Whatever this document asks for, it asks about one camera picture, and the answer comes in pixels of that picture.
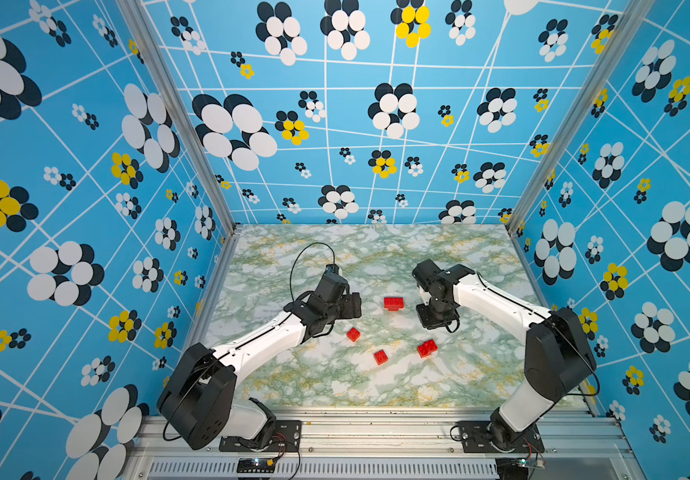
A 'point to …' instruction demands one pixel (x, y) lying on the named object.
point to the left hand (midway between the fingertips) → (354, 298)
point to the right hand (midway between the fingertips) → (433, 322)
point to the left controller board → (253, 465)
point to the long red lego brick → (393, 303)
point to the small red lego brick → (380, 357)
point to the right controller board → (510, 468)
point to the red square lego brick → (427, 348)
